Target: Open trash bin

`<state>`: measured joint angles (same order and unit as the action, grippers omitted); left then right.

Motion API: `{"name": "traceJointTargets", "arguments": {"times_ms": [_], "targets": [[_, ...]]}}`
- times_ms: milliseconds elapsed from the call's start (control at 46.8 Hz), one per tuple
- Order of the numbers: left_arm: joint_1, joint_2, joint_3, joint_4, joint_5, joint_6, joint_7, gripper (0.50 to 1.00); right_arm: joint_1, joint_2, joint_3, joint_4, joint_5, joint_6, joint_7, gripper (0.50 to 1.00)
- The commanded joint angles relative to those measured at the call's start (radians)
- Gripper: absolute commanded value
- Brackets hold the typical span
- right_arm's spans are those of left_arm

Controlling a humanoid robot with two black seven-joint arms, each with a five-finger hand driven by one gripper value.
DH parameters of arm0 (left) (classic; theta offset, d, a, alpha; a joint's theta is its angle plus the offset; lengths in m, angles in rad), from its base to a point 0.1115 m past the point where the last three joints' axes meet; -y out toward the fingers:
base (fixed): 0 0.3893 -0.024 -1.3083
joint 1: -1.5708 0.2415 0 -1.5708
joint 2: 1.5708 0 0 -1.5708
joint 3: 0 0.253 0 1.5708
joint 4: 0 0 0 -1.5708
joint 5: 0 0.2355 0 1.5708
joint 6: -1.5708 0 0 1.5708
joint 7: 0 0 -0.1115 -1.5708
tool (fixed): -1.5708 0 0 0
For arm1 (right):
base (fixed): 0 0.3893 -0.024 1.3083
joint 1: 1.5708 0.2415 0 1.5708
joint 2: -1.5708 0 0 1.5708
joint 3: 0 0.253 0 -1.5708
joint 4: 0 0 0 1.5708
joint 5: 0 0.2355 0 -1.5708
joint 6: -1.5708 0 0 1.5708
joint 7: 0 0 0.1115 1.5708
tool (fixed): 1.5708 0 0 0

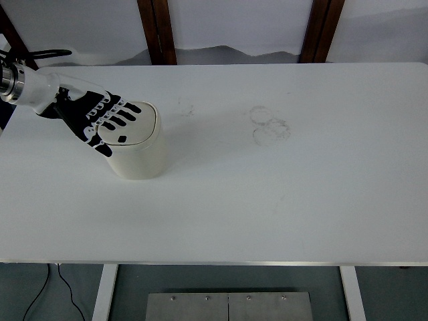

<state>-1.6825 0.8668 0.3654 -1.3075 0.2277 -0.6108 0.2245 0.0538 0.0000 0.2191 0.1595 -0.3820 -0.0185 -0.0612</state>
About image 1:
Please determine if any mountain painted screen panel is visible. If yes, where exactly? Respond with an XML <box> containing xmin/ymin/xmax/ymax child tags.
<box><xmin>325</xmin><ymin>0</ymin><xmax>428</xmax><ymax>65</ymax></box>
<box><xmin>168</xmin><ymin>0</ymin><xmax>314</xmax><ymax>66</ymax></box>
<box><xmin>0</xmin><ymin>0</ymin><xmax>153</xmax><ymax>68</ymax></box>

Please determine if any dark brown slanted wooden frame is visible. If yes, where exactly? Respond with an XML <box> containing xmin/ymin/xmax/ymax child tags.
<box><xmin>0</xmin><ymin>5</ymin><xmax>40</xmax><ymax>71</ymax></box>

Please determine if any dark brown wooden screen post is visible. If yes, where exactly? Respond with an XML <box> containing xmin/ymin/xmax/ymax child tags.
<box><xmin>136</xmin><ymin>0</ymin><xmax>178</xmax><ymax>66</ymax></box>
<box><xmin>298</xmin><ymin>0</ymin><xmax>346</xmax><ymax>64</ymax></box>

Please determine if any thin black cable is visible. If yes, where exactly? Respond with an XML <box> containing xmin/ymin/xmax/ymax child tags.
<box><xmin>22</xmin><ymin>263</ymin><xmax>52</xmax><ymax>321</ymax></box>
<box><xmin>56</xmin><ymin>263</ymin><xmax>86</xmax><ymax>321</ymax></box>

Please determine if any cream plastic lidded trash bin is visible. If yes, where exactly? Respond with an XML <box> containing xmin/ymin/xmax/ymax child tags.
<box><xmin>96</xmin><ymin>101</ymin><xmax>167</xmax><ymax>181</ymax></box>

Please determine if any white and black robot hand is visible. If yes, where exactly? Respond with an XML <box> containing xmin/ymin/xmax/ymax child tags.
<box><xmin>18</xmin><ymin>66</ymin><xmax>142</xmax><ymax>158</ymax></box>

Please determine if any grey metal plate with screws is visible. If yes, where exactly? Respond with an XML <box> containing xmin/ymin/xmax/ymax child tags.
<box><xmin>144</xmin><ymin>292</ymin><xmax>314</xmax><ymax>321</ymax></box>

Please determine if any white table leg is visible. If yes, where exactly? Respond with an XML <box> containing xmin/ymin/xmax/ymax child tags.
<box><xmin>338</xmin><ymin>265</ymin><xmax>368</xmax><ymax>321</ymax></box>
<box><xmin>91</xmin><ymin>264</ymin><xmax>119</xmax><ymax>321</ymax></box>

